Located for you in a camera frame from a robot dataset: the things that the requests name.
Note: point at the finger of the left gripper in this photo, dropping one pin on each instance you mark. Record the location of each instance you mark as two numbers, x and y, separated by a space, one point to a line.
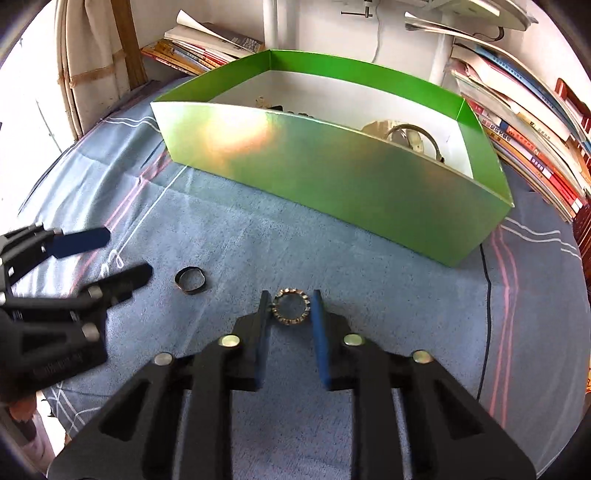
92 299
24 249

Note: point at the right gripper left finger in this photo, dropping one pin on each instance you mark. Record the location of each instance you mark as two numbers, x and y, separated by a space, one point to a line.
172 418

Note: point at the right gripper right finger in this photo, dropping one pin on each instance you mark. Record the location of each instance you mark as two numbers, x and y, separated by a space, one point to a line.
450 434

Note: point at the silver metal bangle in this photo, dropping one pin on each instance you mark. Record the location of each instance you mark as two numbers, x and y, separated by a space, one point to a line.
405 127

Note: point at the left hand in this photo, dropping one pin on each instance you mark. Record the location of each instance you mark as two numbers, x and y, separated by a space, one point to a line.
24 409

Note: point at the blue striped bedsheet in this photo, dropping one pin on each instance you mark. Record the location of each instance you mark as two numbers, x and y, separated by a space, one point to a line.
511 322

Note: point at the beige curtain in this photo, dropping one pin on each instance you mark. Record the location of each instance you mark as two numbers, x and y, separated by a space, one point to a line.
98 58

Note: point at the red wooden headboard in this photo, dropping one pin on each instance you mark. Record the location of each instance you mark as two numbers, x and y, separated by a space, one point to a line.
581 113

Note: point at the green holographic box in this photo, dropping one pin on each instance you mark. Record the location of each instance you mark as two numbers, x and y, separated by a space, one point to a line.
310 128

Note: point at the left stack of books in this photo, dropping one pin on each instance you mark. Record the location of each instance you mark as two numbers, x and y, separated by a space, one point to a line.
195 48

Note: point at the stack of books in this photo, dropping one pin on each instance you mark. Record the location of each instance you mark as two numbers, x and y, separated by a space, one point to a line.
195 48
530 128

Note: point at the right stack of books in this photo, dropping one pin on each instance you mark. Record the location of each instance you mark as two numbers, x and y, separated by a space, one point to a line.
530 128

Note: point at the white desk frame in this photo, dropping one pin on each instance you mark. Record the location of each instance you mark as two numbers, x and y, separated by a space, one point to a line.
411 36

